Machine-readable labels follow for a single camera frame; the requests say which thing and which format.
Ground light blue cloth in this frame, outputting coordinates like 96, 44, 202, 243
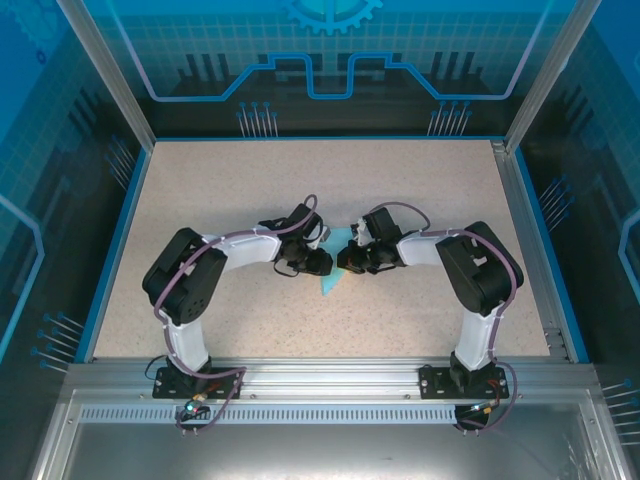
318, 227, 354, 297

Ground sheet metal tray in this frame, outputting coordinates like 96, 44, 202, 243
29, 389, 634, 480

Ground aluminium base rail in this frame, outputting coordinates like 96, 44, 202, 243
64, 355, 601, 406

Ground aluminium side rail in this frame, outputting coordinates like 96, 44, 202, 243
490, 139, 572, 362

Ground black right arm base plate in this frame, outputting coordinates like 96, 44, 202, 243
418, 364, 506, 401

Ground slotted grey cable duct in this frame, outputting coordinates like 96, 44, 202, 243
78, 405, 464, 425

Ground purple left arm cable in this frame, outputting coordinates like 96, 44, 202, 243
153, 193, 249, 435

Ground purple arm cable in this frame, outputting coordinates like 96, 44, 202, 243
153, 193, 249, 435
369, 201, 522, 435

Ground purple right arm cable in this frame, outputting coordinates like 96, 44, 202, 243
369, 201, 522, 435

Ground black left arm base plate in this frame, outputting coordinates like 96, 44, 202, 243
152, 366, 245, 401

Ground aluminium frame post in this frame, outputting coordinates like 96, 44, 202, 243
503, 0, 602, 154
53, 0, 157, 151

